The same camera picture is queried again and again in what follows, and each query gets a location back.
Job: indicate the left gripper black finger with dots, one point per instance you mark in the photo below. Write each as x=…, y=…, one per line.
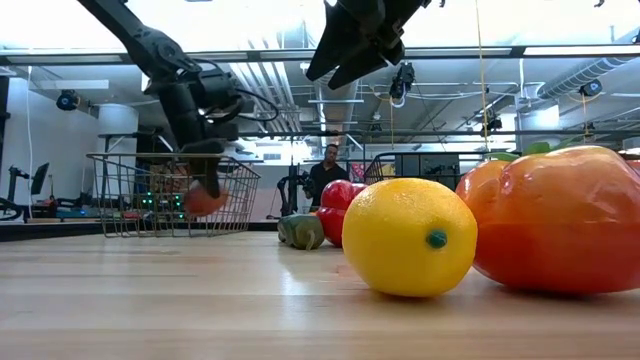
x=211, y=172

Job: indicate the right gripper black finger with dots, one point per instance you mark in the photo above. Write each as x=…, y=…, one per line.
x=340, y=40
x=370, y=62

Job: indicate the dark red apple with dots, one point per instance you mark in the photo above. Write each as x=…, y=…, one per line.
x=197, y=205

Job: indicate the long dark green pepper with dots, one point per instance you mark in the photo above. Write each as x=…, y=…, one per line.
x=300, y=231

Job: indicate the yellow lemon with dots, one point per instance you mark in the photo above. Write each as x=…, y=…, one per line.
x=400, y=240

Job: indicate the orange bell pepper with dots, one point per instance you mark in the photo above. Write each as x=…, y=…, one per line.
x=555, y=220

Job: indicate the black background robot arm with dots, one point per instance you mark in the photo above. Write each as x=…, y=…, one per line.
x=295, y=192

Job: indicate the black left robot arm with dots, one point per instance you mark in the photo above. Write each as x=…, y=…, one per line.
x=150, y=45

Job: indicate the person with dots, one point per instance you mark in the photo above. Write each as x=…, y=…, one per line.
x=327, y=180

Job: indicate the large red bell pepper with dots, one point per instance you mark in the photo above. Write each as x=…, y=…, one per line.
x=337, y=205

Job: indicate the black background monitor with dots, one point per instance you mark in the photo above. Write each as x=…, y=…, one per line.
x=40, y=177

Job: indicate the black ceiling camera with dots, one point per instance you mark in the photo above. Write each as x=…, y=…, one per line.
x=402, y=80
x=67, y=100
x=591, y=88

